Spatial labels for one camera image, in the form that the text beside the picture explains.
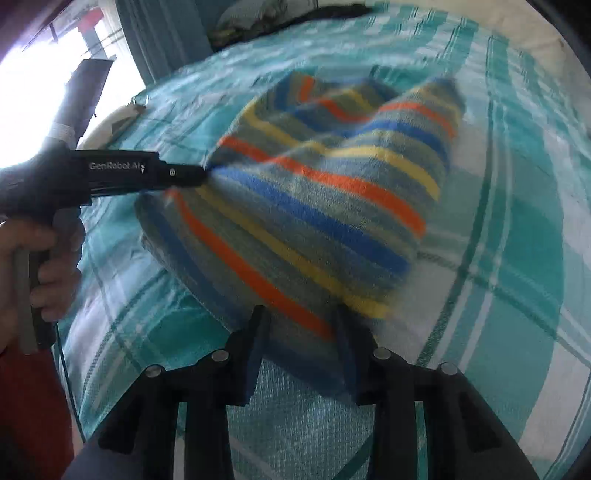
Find striped knit sweater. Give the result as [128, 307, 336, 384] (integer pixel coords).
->
[135, 68, 468, 402]

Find red operator clothing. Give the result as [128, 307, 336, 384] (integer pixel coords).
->
[1, 346, 74, 479]

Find clothes pile beside bed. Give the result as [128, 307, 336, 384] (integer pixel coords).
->
[207, 0, 318, 50]

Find operator left hand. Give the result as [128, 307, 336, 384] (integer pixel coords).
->
[1, 218, 85, 350]

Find patterned cream cushion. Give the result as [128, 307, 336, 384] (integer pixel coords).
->
[77, 103, 146, 150]

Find teal plaid bedspread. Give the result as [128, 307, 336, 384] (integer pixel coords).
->
[59, 4, 590, 479]

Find blue curtain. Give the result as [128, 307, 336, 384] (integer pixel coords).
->
[115, 0, 221, 85]

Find dark garment on bed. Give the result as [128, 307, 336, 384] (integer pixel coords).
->
[294, 3, 374, 23]

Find cream padded headboard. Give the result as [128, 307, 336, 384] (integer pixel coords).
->
[411, 0, 590, 93]

